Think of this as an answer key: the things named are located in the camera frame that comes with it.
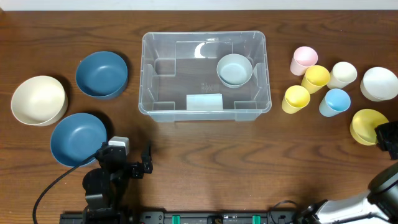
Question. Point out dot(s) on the white small bowl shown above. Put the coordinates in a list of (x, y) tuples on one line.
[(379, 84)]

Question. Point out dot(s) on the cream large bowl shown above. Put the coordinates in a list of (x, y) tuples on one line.
[(39, 101)]

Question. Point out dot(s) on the light blue plastic cup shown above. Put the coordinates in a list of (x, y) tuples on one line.
[(335, 102)]

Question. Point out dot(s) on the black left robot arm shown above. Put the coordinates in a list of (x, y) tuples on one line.
[(105, 186)]

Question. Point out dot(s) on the cream plastic cup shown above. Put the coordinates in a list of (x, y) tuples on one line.
[(341, 75)]

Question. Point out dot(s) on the clear plastic storage bin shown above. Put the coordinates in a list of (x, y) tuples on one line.
[(177, 64)]

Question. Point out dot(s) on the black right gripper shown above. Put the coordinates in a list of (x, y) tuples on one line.
[(382, 132)]

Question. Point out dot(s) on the yellow plastic cup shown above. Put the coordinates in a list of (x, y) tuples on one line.
[(296, 97)]

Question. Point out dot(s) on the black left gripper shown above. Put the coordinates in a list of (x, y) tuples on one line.
[(135, 170)]

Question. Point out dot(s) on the white label in bin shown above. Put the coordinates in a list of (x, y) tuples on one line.
[(205, 102)]

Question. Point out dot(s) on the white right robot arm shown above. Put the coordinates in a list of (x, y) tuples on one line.
[(377, 205)]

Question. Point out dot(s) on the pale grey-blue small bowl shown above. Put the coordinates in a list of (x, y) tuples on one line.
[(234, 70)]

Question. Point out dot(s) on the dark blue bowl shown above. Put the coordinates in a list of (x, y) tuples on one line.
[(77, 137), (102, 75)]

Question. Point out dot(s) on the yellow small bowl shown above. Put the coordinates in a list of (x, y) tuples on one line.
[(363, 124)]

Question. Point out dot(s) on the dark blue bowl far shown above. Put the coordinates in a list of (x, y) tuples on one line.
[(102, 75)]

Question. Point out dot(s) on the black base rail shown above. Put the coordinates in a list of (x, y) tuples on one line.
[(277, 217)]

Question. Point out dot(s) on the pink plastic cup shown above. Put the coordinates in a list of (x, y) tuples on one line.
[(303, 58)]

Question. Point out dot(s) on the dark blue bowl near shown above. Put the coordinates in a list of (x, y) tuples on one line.
[(77, 137)]

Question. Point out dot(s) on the orange-yellow plastic cup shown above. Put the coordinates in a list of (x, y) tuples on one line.
[(315, 78)]

